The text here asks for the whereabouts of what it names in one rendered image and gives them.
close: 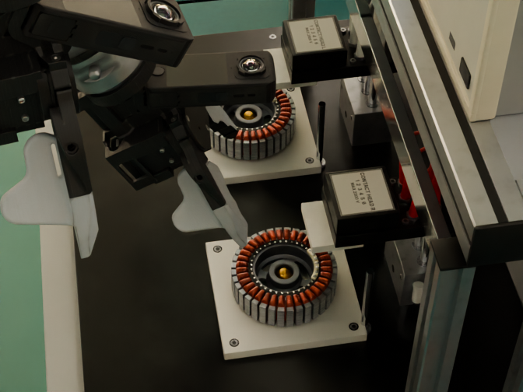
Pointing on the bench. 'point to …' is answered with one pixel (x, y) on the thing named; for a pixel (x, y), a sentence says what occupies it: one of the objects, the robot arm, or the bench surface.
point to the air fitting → (417, 292)
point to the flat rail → (398, 124)
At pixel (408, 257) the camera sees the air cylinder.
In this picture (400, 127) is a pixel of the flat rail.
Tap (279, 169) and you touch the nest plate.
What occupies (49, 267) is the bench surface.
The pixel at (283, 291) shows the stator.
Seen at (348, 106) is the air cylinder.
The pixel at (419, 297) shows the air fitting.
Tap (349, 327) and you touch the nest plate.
